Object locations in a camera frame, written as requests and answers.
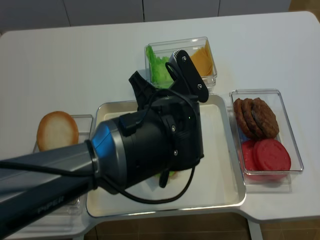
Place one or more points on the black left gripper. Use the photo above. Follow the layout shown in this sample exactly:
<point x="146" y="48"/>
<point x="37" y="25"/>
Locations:
<point x="169" y="135"/>

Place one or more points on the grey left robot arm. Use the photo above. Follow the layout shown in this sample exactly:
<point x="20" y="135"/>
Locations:
<point x="33" y="186"/>

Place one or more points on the green lettuce in container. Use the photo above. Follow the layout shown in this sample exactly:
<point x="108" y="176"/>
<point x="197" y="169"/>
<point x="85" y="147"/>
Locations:
<point x="157" y="65"/>

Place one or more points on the cheese slices in container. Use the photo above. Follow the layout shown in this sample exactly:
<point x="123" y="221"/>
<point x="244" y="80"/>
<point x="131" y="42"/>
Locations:
<point x="204" y="63"/>

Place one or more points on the clear lettuce and cheese container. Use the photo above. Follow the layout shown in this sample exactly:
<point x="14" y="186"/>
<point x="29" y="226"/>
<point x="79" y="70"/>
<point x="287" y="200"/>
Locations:
<point x="157" y="54"/>

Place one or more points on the green lettuce on burger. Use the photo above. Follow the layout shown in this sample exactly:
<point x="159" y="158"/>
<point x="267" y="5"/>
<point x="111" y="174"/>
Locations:
<point x="171" y="174"/>

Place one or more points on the left brown meat patty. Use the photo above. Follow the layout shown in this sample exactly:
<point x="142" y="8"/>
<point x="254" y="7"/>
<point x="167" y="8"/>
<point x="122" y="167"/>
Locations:
<point x="237" y="106"/>

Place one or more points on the brown meat patty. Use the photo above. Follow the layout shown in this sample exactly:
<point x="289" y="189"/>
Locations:
<point x="237" y="106"/>
<point x="265" y="118"/>
<point x="250" y="127"/>

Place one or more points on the middle brown meat patty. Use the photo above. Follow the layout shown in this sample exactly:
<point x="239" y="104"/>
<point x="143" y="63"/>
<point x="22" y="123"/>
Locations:
<point x="250" y="127"/>

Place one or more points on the right brown meat patty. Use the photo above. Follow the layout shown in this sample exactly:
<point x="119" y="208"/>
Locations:
<point x="265" y="118"/>

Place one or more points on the white serving tray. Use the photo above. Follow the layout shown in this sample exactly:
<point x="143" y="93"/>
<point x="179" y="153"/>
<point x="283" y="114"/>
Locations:
<point x="216" y="184"/>

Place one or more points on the back bun half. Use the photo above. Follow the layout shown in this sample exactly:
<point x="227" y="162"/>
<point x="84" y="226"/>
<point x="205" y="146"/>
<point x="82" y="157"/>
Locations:
<point x="56" y="130"/>

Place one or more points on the clear patty and tomato container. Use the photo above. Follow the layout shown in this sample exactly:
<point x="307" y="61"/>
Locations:
<point x="268" y="181"/>

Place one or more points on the left red tomato slice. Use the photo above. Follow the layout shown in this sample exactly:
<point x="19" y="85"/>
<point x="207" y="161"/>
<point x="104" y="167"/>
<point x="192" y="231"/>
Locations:
<point x="249" y="159"/>

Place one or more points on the red tomato slice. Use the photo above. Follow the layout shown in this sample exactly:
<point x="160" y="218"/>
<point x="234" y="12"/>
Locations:
<point x="271" y="155"/>
<point x="249" y="159"/>

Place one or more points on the right red tomato slice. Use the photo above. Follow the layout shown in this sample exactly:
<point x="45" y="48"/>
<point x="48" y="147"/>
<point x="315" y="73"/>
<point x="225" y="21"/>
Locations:
<point x="271" y="155"/>

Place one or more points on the clear bun container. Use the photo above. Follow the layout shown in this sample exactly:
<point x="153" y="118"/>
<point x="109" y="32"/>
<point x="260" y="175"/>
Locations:
<point x="64" y="219"/>

